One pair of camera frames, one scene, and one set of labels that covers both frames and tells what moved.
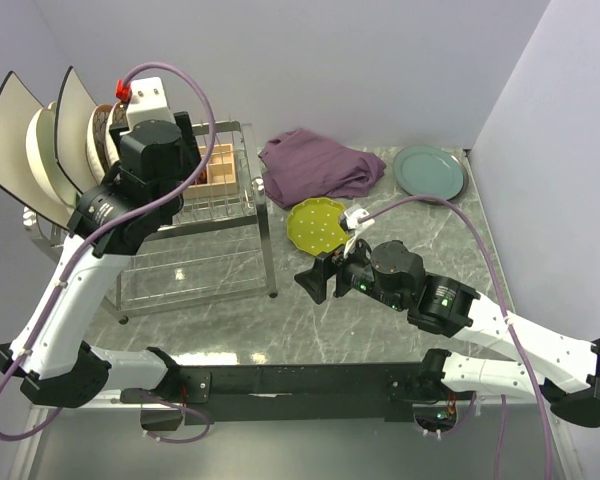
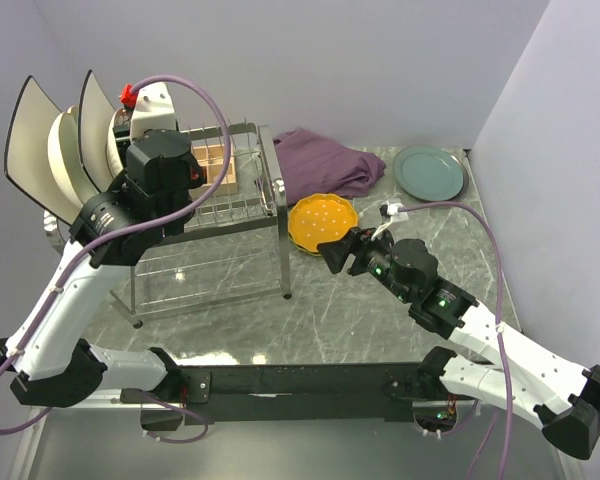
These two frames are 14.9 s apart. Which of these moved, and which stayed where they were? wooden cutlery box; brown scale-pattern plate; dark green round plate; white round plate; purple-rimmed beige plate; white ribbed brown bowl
Moved: white round plate; white ribbed brown bowl
Stayed: purple-rimmed beige plate; wooden cutlery box; brown scale-pattern plate; dark green round plate
